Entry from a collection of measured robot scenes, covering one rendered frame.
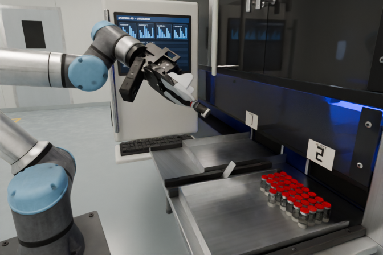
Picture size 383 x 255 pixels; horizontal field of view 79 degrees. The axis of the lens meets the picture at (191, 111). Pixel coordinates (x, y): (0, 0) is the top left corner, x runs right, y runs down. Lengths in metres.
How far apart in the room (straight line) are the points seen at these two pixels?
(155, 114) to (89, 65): 0.85
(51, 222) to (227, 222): 0.41
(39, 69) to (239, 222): 0.57
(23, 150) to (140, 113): 0.71
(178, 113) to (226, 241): 0.90
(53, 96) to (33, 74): 5.47
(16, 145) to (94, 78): 0.31
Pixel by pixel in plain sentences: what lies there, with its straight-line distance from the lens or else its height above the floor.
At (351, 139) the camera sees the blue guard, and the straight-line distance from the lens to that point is 0.67.
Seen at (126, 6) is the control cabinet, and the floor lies 1.51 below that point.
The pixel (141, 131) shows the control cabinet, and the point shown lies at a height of 0.85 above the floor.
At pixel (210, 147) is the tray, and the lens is 1.04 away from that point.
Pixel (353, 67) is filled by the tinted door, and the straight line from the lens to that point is 0.67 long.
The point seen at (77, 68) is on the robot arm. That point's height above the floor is 1.26.
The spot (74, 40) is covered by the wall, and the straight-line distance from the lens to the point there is 5.86.
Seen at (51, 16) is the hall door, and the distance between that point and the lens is 5.94.
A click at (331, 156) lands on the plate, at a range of 0.72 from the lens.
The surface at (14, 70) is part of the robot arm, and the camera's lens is 0.56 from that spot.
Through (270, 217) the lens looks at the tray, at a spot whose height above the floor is 0.88.
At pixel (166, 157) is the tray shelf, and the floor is 0.88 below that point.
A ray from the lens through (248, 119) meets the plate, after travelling 1.00.
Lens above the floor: 1.30
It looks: 15 degrees down
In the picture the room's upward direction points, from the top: straight up
